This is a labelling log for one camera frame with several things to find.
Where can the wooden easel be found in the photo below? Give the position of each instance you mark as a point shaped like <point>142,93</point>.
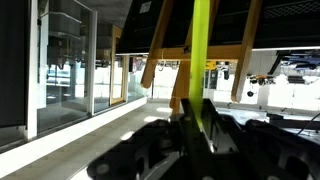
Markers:
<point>188,82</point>

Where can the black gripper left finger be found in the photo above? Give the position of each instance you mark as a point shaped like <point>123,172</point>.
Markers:
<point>160,150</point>

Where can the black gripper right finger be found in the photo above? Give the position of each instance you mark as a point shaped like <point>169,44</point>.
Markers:
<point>267,151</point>

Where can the yellow-green highlighter pen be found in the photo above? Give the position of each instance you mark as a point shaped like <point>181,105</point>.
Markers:
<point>200,31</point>

